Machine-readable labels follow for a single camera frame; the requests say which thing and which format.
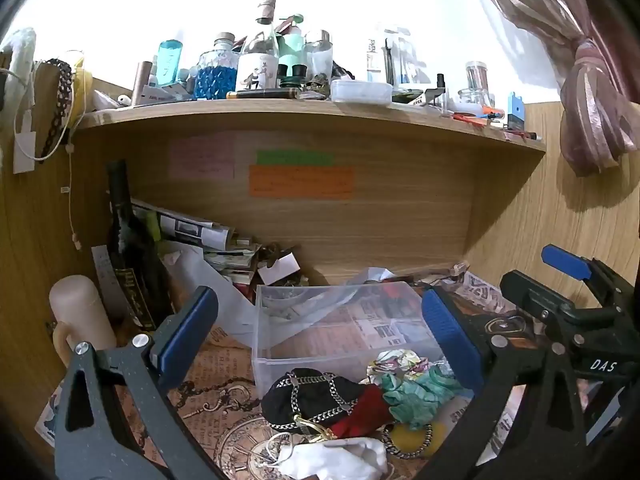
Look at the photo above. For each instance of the pink sticky note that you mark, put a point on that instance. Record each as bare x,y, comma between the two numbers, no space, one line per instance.
202,158

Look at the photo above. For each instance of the black pouch with chain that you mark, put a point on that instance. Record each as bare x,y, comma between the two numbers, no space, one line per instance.
323,398

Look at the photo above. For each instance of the small white box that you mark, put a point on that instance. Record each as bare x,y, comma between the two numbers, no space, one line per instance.
282,268

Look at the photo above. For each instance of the yellow ball with chain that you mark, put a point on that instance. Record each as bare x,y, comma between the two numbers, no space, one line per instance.
403,442

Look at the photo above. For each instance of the pink curtain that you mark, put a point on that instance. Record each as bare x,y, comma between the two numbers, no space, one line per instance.
597,64

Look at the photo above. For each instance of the clear plastic storage box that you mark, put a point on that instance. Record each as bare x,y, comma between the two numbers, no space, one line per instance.
386,316

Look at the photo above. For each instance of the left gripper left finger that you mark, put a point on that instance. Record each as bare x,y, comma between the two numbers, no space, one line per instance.
93,439

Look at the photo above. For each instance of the stack of newspapers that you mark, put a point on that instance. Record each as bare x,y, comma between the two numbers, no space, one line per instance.
230,254

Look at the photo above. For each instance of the black leopard headband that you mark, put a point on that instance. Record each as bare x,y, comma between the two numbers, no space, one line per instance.
63,104

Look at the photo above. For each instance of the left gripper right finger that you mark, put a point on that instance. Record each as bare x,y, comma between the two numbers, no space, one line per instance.
547,439

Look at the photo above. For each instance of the small glass jar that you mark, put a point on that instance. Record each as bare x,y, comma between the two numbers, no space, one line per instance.
477,87

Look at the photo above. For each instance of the orange sticky note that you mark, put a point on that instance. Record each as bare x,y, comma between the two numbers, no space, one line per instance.
307,182

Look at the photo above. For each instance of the wooden shelf board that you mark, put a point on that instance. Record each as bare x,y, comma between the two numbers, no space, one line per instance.
393,122

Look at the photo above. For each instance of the turquoise bottle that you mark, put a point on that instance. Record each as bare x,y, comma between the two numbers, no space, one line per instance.
167,63

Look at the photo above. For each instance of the blue bead glass jar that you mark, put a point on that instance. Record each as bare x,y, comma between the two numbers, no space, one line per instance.
217,69

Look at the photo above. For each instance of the red fabric pouch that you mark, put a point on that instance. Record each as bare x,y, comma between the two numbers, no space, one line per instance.
370,413

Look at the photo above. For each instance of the green fabric scrunchie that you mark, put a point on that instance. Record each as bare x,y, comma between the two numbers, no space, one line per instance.
415,400

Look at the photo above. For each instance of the blue stamp block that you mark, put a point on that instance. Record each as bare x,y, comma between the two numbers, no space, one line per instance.
515,114

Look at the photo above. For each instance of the stitch sticker card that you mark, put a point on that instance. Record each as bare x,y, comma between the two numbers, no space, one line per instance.
46,423

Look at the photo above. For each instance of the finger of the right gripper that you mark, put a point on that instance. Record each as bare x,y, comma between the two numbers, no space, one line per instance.
577,267
542,302

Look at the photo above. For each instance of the white drawstring pouch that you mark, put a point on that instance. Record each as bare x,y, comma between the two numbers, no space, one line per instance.
294,457

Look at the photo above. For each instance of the clear rectangular food container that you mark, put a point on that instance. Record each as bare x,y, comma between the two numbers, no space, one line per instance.
361,92

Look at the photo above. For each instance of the white decorated bottle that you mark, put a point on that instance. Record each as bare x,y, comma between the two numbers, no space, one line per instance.
259,57

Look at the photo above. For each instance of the green sticky note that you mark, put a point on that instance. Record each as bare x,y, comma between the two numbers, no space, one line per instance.
294,158

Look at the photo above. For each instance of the dark wine bottle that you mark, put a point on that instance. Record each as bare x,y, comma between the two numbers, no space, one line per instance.
132,251

